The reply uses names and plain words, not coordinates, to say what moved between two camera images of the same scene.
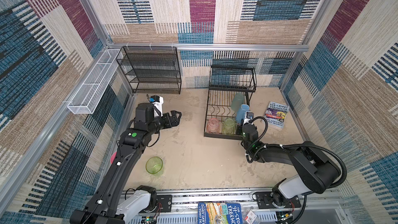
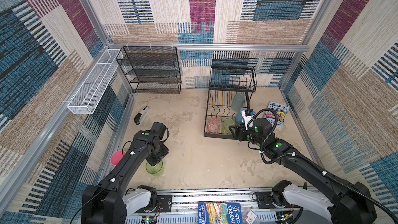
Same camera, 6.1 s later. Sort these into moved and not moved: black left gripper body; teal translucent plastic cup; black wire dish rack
Moved: black left gripper body
Not moved: black wire dish rack; teal translucent plastic cup
